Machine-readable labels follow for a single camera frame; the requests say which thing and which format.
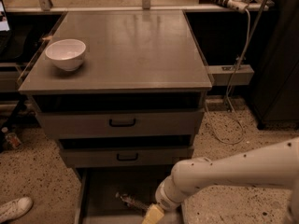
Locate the top grey drawer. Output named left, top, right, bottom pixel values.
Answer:
left=37, top=109, right=204, bottom=139

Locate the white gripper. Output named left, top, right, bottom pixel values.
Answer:
left=142, top=176, right=187, bottom=224

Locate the middle grey drawer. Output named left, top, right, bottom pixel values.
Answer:
left=60, top=146, right=193, bottom=168

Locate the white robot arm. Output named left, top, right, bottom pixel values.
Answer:
left=142, top=137, right=299, bottom=224

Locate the laptop screen at left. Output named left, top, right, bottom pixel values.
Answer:
left=0, top=0, right=10, bottom=32

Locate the small bottle on floor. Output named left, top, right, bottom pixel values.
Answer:
left=1, top=127, right=21, bottom=149

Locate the grey drawer cabinet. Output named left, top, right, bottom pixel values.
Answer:
left=18, top=9, right=213, bottom=224

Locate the bottom grey drawer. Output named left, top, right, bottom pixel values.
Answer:
left=74, top=165, right=170, bottom=224

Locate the white ceramic bowl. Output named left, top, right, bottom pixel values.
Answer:
left=45, top=39, right=87, bottom=71

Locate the dark cabinet at right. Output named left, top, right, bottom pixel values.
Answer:
left=249, top=0, right=299, bottom=130

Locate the clear plastic water bottle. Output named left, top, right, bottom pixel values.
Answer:
left=115, top=192, right=150, bottom=212

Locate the white sneaker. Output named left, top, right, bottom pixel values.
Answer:
left=0, top=197, right=34, bottom=224

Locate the grey drawer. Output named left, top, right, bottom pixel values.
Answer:
left=37, top=109, right=204, bottom=139
left=60, top=146, right=193, bottom=168
left=74, top=165, right=170, bottom=224

